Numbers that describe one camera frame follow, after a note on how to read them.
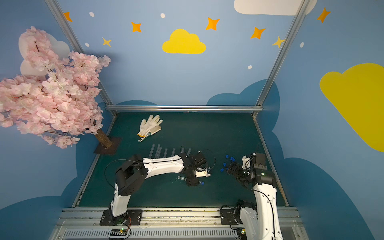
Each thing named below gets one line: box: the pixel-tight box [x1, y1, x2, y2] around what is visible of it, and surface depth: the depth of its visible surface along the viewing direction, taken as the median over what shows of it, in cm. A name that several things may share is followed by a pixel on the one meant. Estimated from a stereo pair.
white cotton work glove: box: [137, 114, 163, 138], surface depth 114 cm
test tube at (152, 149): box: [148, 143, 155, 159], surface depth 101 cm
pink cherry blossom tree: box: [0, 26, 112, 148], surface depth 61 cm
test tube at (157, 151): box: [154, 144, 161, 159], surface depth 100 cm
